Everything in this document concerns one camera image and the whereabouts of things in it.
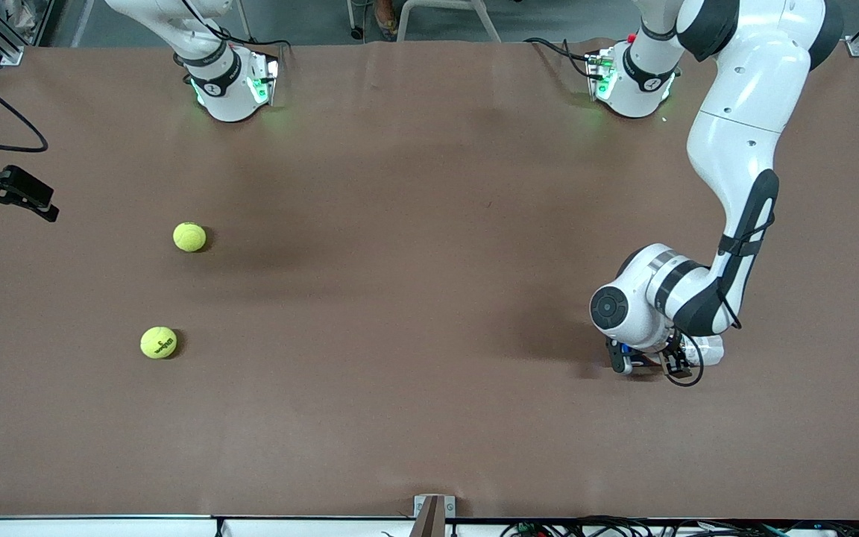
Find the yellow tennis ball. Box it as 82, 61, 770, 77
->
139, 326, 178, 360
172, 222, 207, 253

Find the brown wooden strip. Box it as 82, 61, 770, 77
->
409, 496, 447, 537

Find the white pole with caster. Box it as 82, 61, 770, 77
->
347, 0, 369, 42

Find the thin black looped cable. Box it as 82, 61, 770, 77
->
659, 336, 705, 389

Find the black cable with metal plug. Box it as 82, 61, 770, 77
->
717, 213, 779, 330

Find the tangled black cable bundle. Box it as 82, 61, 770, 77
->
499, 515, 859, 537

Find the grey metal bracket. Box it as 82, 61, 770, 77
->
413, 494, 457, 537

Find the black right base cable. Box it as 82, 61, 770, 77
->
180, 0, 294, 60

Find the black base cable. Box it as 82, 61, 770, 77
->
525, 36, 602, 79
180, 0, 294, 60

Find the white table edge rail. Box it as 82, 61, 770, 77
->
0, 516, 859, 537

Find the black left base cable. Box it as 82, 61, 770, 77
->
525, 36, 602, 79

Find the white metal stool frame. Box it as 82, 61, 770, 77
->
396, 0, 503, 43

